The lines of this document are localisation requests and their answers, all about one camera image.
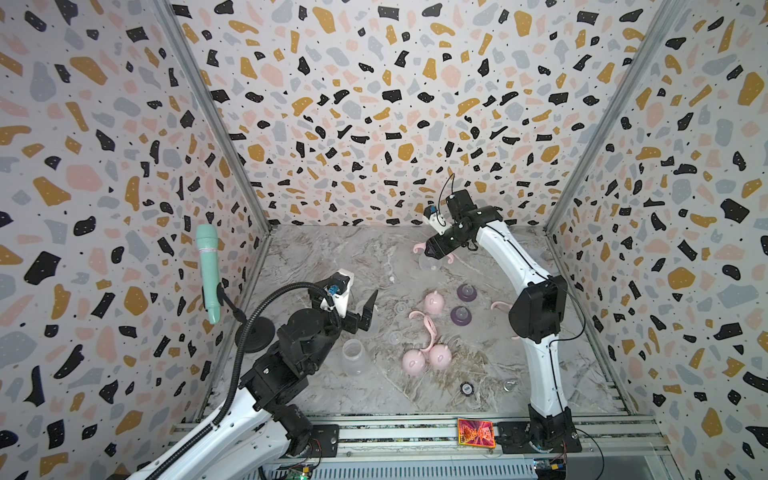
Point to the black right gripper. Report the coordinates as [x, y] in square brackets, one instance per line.
[440, 250]

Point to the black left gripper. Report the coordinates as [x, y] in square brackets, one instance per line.
[356, 321]

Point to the pink bottle cap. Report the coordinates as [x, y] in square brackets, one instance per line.
[440, 357]
[414, 362]
[434, 304]

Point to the clear baby bottle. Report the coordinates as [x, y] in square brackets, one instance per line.
[355, 358]
[429, 264]

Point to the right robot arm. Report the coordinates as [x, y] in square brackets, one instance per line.
[535, 316]

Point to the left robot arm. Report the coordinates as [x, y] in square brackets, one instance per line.
[257, 423]

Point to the purple collar with nipple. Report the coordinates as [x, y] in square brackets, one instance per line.
[461, 316]
[467, 292]

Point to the black microphone stand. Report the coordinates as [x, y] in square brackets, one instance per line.
[261, 333]

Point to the small black round cap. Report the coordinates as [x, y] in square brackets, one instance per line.
[467, 389]

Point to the mint green microphone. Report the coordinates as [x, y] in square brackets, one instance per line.
[207, 244]

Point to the orange pink card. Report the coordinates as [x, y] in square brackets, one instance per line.
[476, 433]

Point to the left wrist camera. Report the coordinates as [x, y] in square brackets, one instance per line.
[339, 286]

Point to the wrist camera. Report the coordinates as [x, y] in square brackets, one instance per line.
[433, 217]
[339, 286]

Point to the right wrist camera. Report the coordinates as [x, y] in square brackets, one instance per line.
[433, 217]

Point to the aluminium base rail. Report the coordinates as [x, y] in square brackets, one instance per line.
[428, 447]

